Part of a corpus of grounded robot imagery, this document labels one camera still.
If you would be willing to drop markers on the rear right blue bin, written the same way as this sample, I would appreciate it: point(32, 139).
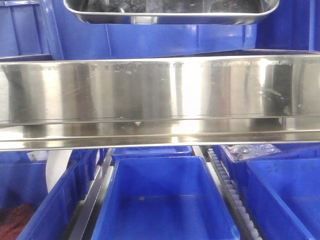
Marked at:
point(238, 169)

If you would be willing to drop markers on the right roller rail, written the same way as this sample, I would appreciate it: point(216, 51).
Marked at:
point(236, 207)

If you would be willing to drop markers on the lower middle blue bin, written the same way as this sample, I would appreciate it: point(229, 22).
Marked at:
point(164, 198)

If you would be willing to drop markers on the left metal rail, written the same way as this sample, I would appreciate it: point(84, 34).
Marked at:
point(87, 211)

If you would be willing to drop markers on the stainless steel shelf front panel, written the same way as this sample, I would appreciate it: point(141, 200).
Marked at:
point(233, 99)

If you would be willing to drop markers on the upper left blue bin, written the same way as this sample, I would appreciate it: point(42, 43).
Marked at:
point(22, 29)

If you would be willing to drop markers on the upper right blue bin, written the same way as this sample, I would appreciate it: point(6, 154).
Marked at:
point(293, 25)

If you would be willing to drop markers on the lower right blue bin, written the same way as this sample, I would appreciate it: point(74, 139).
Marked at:
point(284, 198)

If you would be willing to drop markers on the far left blue bin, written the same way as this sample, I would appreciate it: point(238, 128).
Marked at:
point(22, 181)

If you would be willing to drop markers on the red mesh bag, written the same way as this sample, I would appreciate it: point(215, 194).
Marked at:
point(14, 220)

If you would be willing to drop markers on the lower left blue bin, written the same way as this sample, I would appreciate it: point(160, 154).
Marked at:
point(53, 215)

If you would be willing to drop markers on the upper middle blue bin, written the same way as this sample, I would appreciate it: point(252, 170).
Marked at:
point(72, 39)

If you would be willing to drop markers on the white roll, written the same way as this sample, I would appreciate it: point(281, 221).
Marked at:
point(56, 165)

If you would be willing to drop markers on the silver metal tray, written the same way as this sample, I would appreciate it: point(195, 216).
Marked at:
point(171, 12)

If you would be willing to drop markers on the blue bin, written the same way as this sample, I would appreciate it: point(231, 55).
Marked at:
point(238, 169)
point(72, 39)
point(145, 152)
point(22, 181)
point(284, 198)
point(53, 215)
point(293, 25)
point(22, 29)
point(164, 198)

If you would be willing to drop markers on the clear bag of parts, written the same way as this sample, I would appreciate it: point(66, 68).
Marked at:
point(241, 152)

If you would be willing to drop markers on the rear middle blue bin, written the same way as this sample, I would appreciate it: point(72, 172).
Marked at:
point(145, 152)

